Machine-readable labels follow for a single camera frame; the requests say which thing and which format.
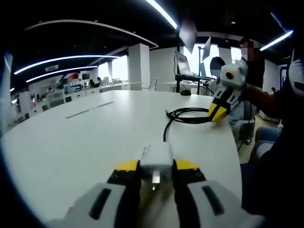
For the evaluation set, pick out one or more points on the white office chair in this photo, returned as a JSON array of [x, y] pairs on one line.
[[154, 83]]

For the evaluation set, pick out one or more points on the person's left hand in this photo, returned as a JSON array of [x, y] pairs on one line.
[[71, 209]]

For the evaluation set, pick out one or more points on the ceiling light strip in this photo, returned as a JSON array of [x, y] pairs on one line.
[[59, 72], [276, 40], [164, 13], [64, 58]]

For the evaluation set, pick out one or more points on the dark wall screen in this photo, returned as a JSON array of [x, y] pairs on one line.
[[85, 76]]

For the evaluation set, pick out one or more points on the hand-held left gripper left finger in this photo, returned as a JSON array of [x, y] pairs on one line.
[[95, 209]]

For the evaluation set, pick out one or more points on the white charger adapter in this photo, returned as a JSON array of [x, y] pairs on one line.
[[156, 156]]

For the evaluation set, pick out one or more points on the black tripod stand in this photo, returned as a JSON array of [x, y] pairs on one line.
[[201, 71]]

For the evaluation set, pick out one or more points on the person's leg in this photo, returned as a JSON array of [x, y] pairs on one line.
[[268, 134]]

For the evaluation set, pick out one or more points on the small hanging monitor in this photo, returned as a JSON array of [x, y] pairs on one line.
[[207, 48]]

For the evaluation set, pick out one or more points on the black desk riser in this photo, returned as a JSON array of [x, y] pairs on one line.
[[190, 76]]

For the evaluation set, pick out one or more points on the person's dark clothing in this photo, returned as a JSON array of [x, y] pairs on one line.
[[285, 154]]

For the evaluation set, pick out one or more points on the screen on desk riser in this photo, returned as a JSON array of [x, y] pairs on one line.
[[183, 63]]

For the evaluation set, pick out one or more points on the ceiling air vent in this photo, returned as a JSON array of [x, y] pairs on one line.
[[51, 68]]

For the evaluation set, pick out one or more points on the black round object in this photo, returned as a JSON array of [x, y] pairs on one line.
[[186, 92]]

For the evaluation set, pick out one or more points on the red blue wall sign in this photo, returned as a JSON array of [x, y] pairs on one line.
[[70, 76]]

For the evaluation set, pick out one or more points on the white chest-worn device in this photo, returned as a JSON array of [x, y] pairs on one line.
[[297, 73]]

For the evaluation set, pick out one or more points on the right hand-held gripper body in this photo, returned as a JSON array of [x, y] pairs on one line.
[[237, 76]]

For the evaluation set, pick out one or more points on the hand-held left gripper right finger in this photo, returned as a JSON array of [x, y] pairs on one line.
[[213, 204]]

